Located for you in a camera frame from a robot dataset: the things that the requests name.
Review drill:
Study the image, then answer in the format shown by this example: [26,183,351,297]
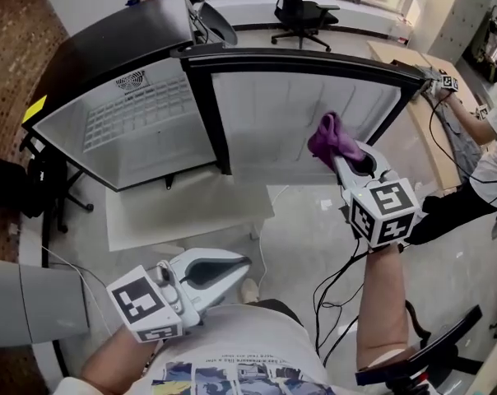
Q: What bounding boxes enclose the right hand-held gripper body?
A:
[338,170,422,249]

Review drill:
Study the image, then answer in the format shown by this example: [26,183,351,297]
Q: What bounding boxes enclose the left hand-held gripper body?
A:
[106,260,201,344]

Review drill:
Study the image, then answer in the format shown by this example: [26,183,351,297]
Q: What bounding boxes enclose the purple cleaning cloth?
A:
[308,111,367,170]

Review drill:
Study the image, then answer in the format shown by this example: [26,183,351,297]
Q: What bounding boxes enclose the black mini fridge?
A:
[21,0,429,193]

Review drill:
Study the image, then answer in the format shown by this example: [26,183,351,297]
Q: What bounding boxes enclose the person's right forearm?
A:
[355,243,410,369]

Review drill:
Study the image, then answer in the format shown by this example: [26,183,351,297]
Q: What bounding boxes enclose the person's left forearm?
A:
[79,325,163,393]

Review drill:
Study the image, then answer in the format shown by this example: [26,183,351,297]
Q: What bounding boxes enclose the person's white printed t-shirt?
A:
[54,302,430,395]

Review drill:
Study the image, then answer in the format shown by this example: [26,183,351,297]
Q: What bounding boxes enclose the white rectangular table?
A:
[104,170,276,253]

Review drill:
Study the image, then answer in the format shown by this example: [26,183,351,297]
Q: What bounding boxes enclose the person's black shorts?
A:
[248,298,305,328]

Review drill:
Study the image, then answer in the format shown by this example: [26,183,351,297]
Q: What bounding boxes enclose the dark folded cloth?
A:
[431,92,485,183]

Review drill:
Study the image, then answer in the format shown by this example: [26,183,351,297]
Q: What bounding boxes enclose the black armrest office chair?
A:
[0,136,95,235]

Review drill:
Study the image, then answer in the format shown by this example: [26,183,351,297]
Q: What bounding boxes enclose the black headrest office chair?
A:
[271,0,341,53]

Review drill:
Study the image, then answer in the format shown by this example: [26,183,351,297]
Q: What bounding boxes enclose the person with backpack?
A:
[184,0,239,48]

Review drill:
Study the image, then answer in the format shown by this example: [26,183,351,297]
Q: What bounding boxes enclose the thin white gripper cable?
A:
[40,244,114,337]

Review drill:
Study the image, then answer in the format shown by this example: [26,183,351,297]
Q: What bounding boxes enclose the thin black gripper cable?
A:
[312,236,369,365]

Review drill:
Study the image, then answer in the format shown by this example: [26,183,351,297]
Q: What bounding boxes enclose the thick black cable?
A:
[404,300,433,347]

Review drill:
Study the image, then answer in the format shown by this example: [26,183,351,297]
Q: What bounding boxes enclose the white plastic grid rack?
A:
[82,75,197,152]

